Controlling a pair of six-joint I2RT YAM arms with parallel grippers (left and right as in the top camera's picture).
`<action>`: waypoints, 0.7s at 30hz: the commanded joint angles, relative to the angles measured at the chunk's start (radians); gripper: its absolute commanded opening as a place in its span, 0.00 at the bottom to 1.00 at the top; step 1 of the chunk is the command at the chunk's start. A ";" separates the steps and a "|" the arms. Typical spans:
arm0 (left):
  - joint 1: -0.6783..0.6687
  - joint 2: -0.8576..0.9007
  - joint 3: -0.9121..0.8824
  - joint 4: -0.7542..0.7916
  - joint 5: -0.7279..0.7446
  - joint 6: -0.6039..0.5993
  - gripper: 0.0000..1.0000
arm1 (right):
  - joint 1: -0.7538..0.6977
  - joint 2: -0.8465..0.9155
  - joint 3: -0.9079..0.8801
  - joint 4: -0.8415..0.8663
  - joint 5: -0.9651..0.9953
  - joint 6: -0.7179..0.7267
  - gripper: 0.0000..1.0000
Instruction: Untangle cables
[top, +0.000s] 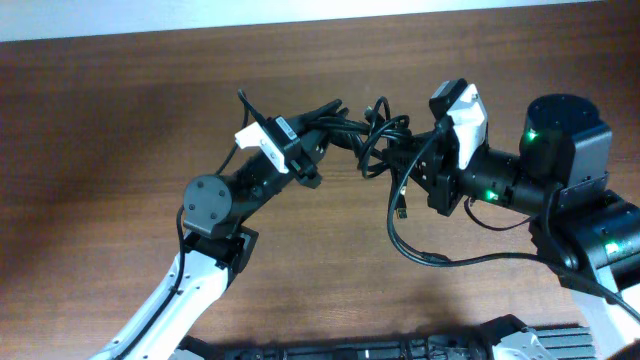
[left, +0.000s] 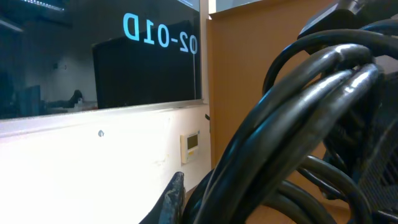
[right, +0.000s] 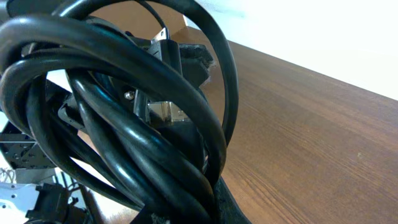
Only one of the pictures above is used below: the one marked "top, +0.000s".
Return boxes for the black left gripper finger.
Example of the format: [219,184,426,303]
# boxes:
[294,99,342,125]
[319,132,360,155]

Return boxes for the black usb cable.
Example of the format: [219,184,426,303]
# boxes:
[304,95,414,221]

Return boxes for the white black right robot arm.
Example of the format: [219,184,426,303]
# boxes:
[383,79,639,356]

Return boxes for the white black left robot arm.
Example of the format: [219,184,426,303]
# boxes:
[95,100,343,359]

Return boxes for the black left camera cable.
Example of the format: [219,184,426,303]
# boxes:
[107,88,261,360]

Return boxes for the black camera cable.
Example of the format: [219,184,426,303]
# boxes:
[385,119,640,326]
[107,88,261,360]

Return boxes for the black right camera cable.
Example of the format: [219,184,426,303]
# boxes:
[385,119,640,326]

